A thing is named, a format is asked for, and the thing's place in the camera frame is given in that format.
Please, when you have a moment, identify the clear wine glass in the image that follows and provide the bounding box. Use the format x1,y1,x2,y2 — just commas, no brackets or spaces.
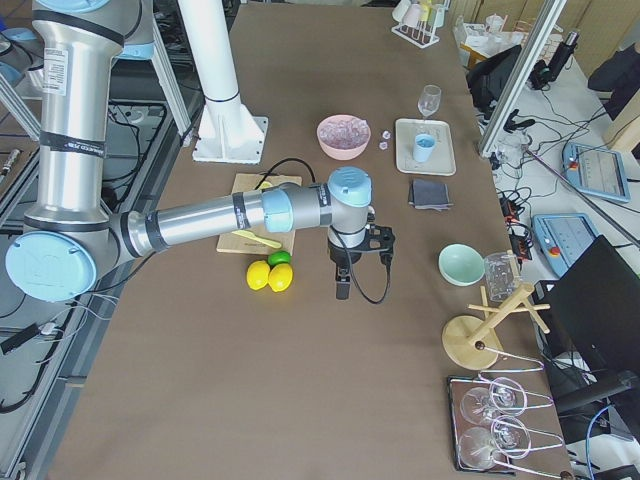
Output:
417,85,442,119

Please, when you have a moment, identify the yellow lemon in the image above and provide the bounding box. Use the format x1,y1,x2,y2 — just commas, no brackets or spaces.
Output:
246,260,271,290
268,263,293,293

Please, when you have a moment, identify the blue teach pendant near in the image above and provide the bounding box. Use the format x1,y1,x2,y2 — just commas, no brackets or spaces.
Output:
532,213,599,277

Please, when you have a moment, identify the blue teach pendant far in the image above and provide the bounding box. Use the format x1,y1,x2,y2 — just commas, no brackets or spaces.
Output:
562,142,631,203

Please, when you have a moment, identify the cream serving tray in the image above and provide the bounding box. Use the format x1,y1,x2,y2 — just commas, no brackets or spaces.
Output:
395,118,456,176

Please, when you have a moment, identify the mint green bowl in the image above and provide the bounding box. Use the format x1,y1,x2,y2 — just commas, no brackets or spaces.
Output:
438,244,485,286

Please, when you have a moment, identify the yellow lemon lower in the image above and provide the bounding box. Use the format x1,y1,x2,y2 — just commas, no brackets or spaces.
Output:
246,260,271,290

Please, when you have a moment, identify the pile of clear ice cubes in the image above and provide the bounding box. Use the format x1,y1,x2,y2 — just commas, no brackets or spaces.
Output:
318,116,370,150

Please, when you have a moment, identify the wooden glass holder stand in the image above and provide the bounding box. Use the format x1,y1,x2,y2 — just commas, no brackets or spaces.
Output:
442,283,551,371

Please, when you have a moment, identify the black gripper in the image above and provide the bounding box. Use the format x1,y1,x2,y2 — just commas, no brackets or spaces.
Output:
328,223,395,300

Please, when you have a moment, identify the white wire cup rack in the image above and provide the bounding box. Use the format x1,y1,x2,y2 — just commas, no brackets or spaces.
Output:
391,0,450,49

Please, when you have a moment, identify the blue teach pendant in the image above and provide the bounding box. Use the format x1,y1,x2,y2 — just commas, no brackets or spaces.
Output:
562,142,631,203
532,213,599,277

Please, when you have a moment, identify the green lime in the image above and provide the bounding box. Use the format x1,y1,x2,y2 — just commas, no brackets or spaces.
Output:
267,250,291,267

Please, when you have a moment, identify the aluminium frame post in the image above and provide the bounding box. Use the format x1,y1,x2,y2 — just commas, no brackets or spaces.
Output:
478,0,566,159

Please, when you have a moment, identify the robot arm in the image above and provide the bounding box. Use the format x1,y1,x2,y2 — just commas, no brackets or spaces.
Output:
5,1,394,302

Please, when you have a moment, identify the black monitor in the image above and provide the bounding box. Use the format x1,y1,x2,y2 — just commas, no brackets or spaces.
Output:
537,236,639,374

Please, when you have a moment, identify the black tray with glasses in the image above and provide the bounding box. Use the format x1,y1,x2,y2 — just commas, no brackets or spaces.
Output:
447,376,572,479

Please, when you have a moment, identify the pink bowl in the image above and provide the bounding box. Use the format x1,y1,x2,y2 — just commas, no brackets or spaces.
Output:
316,114,371,161

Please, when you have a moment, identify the yellow lemon upper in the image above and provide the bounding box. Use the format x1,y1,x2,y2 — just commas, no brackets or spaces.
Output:
268,263,293,293

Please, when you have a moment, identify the bamboo cutting board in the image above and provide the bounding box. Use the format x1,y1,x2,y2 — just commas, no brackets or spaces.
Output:
216,173,295,256

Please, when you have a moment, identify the blue plastic cup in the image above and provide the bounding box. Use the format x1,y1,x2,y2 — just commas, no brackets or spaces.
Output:
412,133,436,163

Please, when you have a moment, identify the grey folded cloth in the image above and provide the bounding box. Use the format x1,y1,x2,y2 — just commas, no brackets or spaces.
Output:
408,179,453,211

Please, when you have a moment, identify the yellow plastic knife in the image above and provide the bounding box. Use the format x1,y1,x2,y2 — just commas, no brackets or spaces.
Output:
232,230,282,249

